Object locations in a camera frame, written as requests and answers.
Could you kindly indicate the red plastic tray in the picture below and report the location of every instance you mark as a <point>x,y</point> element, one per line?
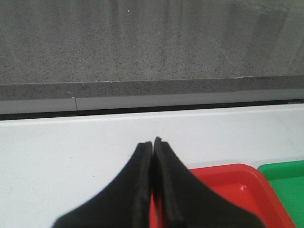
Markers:
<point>243,186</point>

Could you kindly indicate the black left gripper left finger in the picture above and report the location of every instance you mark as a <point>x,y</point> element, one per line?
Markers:
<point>123,203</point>

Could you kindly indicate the green plastic tray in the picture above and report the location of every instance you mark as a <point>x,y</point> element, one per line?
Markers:
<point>287,181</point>

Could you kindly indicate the grey stone counter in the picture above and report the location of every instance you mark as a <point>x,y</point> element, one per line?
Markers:
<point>110,56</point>

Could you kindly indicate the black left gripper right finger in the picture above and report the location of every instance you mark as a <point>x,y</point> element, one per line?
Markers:
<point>183,201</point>

